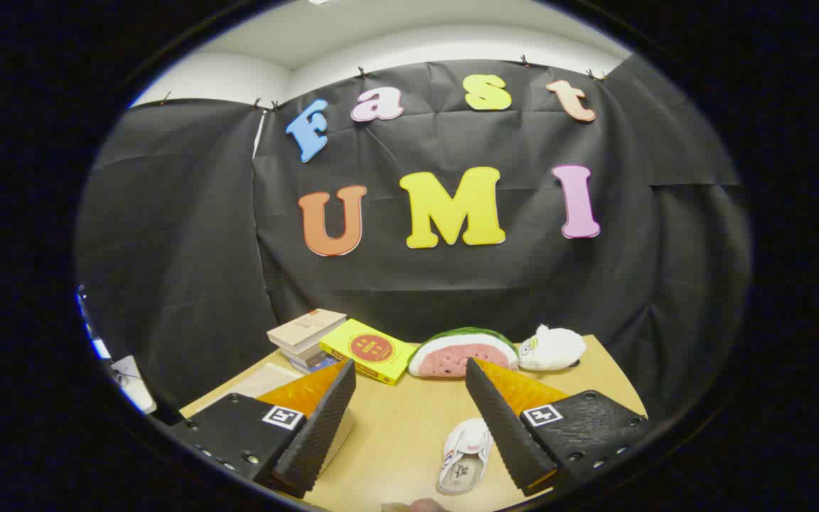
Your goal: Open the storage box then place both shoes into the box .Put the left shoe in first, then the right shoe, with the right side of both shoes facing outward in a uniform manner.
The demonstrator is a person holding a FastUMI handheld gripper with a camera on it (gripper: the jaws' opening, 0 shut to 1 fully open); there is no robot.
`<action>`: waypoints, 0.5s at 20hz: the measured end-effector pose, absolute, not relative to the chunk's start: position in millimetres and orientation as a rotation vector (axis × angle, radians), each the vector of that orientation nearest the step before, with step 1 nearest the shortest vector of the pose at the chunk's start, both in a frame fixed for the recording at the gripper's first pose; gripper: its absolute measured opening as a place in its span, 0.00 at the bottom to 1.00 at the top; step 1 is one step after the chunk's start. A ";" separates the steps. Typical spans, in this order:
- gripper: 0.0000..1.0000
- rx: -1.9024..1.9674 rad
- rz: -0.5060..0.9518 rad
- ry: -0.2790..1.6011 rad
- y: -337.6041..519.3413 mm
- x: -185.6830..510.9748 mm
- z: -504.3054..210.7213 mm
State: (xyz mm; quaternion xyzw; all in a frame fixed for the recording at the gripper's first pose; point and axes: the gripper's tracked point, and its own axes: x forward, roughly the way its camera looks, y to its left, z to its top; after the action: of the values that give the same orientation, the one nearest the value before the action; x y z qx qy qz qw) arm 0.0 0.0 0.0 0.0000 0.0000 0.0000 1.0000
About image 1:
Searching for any white plush toy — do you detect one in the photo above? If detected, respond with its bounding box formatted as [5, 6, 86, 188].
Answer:
[518, 324, 587, 372]

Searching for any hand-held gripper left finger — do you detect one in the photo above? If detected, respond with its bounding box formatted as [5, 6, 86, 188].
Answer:
[168, 359, 358, 499]

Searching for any white shoe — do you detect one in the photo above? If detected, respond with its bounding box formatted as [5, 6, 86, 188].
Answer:
[437, 418, 493, 496]

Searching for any black backdrop cloth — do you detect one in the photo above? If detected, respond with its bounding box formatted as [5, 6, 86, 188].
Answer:
[75, 55, 753, 427]

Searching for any grey book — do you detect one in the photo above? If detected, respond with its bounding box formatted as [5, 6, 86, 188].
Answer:
[280, 334, 343, 367]

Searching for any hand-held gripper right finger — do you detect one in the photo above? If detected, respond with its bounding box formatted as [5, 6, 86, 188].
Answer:
[465, 358, 650, 498]

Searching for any watermelon slice plush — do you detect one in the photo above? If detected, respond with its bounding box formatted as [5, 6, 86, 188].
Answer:
[407, 327, 520, 378]

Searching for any blue book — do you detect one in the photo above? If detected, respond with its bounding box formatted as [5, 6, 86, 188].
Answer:
[289, 356, 343, 375]

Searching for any yellow book with red circle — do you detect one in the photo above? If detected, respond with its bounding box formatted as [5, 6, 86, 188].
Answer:
[319, 319, 419, 386]

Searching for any beige fabric storage box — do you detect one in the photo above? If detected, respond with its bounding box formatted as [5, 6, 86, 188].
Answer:
[193, 361, 355, 474]

